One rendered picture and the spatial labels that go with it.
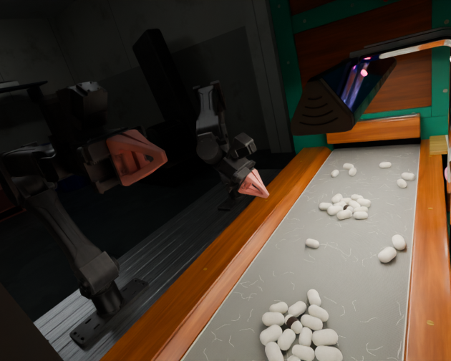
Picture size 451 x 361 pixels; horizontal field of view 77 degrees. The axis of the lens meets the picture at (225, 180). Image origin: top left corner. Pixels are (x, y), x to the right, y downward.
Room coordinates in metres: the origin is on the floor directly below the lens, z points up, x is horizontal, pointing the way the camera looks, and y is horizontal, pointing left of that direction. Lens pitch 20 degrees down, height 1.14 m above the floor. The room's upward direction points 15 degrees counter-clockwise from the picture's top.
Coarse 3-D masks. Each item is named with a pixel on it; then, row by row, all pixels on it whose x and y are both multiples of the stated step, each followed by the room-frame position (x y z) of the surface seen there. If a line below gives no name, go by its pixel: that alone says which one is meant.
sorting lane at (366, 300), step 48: (336, 192) 0.75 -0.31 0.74; (384, 192) 0.68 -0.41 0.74; (288, 240) 0.58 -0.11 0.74; (336, 240) 0.53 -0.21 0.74; (384, 240) 0.49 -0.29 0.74; (240, 288) 0.47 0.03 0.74; (288, 288) 0.43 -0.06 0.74; (336, 288) 0.40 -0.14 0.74; (384, 288) 0.37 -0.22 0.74; (240, 336) 0.36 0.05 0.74; (384, 336) 0.29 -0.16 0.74
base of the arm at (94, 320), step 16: (112, 288) 0.58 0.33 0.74; (128, 288) 0.65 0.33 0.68; (144, 288) 0.63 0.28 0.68; (96, 304) 0.56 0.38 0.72; (112, 304) 0.57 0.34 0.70; (128, 304) 0.59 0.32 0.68; (96, 320) 0.56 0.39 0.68; (112, 320) 0.55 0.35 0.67; (80, 336) 0.52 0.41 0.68; (96, 336) 0.52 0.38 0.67
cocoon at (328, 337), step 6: (318, 330) 0.31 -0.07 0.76; (324, 330) 0.31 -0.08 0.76; (330, 330) 0.31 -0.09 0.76; (312, 336) 0.31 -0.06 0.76; (318, 336) 0.30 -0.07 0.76; (324, 336) 0.30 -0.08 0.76; (330, 336) 0.30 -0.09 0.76; (336, 336) 0.30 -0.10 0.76; (318, 342) 0.30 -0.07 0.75; (324, 342) 0.29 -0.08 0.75; (330, 342) 0.29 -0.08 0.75
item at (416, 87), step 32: (288, 0) 1.16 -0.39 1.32; (320, 0) 1.10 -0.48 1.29; (352, 0) 1.02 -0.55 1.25; (416, 0) 0.93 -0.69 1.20; (448, 0) 0.87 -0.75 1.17; (288, 32) 1.16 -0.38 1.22; (320, 32) 1.11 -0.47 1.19; (352, 32) 1.04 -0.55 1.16; (384, 32) 0.98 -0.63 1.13; (288, 64) 1.18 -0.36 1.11; (320, 64) 1.11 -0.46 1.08; (416, 64) 0.93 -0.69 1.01; (448, 64) 0.87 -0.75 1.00; (288, 96) 1.19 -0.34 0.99; (384, 96) 0.99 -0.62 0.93; (416, 96) 0.93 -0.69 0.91; (448, 96) 0.87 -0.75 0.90
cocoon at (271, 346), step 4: (268, 344) 0.31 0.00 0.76; (272, 344) 0.31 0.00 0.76; (276, 344) 0.31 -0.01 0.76; (268, 348) 0.30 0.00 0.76; (272, 348) 0.30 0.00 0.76; (276, 348) 0.30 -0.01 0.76; (268, 352) 0.30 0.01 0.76; (272, 352) 0.30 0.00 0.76; (276, 352) 0.29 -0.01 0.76; (280, 352) 0.30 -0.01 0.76; (268, 356) 0.29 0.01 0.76; (272, 356) 0.29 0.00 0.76; (276, 356) 0.29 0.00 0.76; (280, 356) 0.29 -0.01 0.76; (268, 360) 0.29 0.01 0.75; (272, 360) 0.29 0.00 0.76; (276, 360) 0.28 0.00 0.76; (280, 360) 0.28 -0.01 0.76
